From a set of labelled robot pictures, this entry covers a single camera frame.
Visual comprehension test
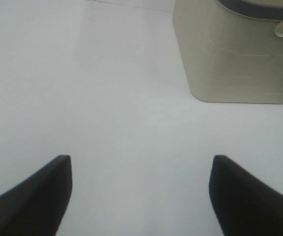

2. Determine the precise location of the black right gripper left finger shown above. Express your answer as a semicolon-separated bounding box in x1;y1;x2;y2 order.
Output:
0;155;73;236

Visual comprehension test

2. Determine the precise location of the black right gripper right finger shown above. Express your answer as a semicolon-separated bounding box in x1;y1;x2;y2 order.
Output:
209;155;283;236

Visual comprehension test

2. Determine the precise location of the beige plastic bin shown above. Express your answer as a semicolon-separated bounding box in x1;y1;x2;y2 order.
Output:
172;0;283;104

